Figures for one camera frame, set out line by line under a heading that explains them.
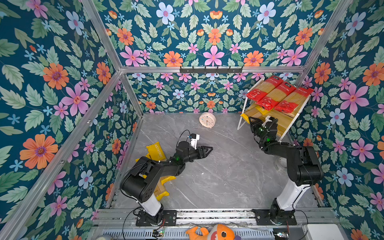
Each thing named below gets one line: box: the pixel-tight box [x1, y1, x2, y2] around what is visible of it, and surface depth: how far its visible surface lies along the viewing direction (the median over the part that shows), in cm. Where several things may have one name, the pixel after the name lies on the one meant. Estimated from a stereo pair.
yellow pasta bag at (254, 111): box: [240, 102, 271, 124], surface depth 98 cm
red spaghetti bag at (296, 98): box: [274, 86, 315, 114], surface depth 80 cm
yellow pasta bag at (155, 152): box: [145, 141, 167, 161], surface depth 98 cm
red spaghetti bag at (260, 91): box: [245, 75, 284, 102], surface depth 86 cm
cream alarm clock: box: [199, 112, 217, 129], surface depth 108 cm
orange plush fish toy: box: [186, 224, 242, 240], surface depth 65 cm
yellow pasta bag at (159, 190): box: [154, 175, 177, 201], surface depth 82 cm
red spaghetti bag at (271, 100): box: [255, 81, 297, 111], surface depth 84 cm
